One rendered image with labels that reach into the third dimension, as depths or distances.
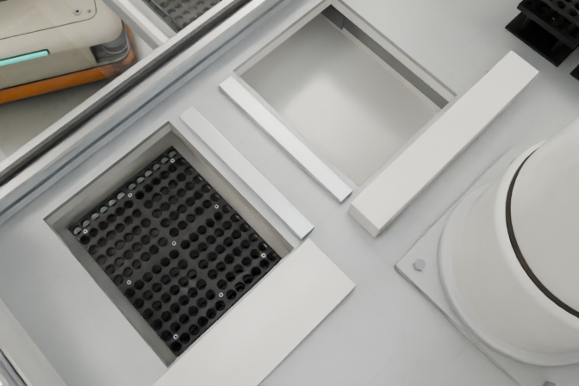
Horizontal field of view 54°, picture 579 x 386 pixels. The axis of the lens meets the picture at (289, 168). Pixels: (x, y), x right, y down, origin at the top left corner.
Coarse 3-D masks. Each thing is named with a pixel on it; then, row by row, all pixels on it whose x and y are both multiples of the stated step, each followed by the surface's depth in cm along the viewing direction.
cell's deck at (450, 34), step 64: (320, 0) 84; (384, 0) 84; (448, 0) 84; (512, 0) 85; (448, 64) 80; (576, 64) 81; (128, 128) 75; (256, 128) 75; (512, 128) 76; (64, 192) 71; (320, 192) 72; (448, 192) 72; (0, 256) 68; (64, 256) 68; (384, 256) 69; (64, 320) 65; (128, 320) 67; (384, 320) 66; (448, 320) 66; (128, 384) 63; (320, 384) 63; (384, 384) 63; (448, 384) 63; (512, 384) 64; (576, 384) 64
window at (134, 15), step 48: (0, 0) 49; (48, 0) 53; (96, 0) 57; (144, 0) 63; (192, 0) 69; (240, 0) 77; (0, 48) 53; (48, 48) 57; (96, 48) 63; (144, 48) 69; (0, 96) 57; (48, 96) 62; (96, 96) 69; (0, 144) 62
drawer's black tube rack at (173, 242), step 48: (144, 192) 76; (192, 192) 76; (96, 240) 74; (144, 240) 77; (192, 240) 77; (240, 240) 74; (144, 288) 71; (192, 288) 72; (240, 288) 75; (192, 336) 69
